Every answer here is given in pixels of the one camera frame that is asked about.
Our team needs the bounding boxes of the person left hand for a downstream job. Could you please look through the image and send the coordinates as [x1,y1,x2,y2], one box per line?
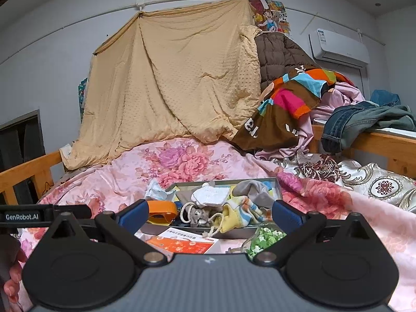
[4,249,28,305]

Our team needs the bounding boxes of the dark television screen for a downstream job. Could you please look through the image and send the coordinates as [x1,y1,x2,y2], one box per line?
[0,109,47,205]

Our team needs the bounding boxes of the wooden bed rail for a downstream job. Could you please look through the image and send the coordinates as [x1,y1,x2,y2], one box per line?
[308,121,416,180]

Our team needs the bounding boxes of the cartoon wall poster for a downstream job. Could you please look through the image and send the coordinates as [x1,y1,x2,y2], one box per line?
[249,0,290,36]

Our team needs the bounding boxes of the brown multicolour striped garment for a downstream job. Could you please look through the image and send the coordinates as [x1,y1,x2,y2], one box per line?
[232,65,351,151]

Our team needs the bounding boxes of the grey drawstring pouch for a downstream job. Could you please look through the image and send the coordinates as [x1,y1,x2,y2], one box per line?
[179,202,224,228]

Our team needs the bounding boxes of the yellow striped drawstring pouch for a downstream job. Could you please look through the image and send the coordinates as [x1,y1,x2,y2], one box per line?
[202,196,271,237]

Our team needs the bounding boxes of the beige dotted blanket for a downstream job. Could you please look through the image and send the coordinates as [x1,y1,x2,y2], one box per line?
[62,0,261,170]

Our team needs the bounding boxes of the lilac pink sheet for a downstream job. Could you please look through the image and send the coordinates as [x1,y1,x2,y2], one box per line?
[255,82,365,160]

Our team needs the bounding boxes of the bag of green paper stars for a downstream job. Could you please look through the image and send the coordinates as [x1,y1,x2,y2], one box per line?
[242,223,286,260]

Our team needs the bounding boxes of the gold brocade bedsheet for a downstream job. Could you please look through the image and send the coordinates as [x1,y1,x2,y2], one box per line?
[274,151,415,213]

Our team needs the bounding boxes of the brown quilted duvet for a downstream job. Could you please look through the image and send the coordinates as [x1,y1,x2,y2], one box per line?
[255,32,319,91]

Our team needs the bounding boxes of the white air conditioner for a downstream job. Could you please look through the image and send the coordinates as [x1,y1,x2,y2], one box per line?
[309,28,370,68]

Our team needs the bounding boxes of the blue denim jeans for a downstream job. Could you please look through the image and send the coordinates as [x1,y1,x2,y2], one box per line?
[321,101,379,154]

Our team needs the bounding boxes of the dark grey garment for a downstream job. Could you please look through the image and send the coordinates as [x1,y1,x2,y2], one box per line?
[339,103,416,150]

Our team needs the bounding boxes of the blue wall poster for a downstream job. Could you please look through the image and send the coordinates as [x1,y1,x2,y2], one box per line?
[77,78,87,120]

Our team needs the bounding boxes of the pink floral quilt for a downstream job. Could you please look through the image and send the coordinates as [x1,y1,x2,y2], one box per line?
[17,136,416,312]

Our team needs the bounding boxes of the blue white plastic packet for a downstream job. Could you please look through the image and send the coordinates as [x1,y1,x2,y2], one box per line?
[145,179,176,202]

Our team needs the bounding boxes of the orange white medicine box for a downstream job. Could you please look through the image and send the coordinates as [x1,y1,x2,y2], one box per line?
[146,228,222,254]

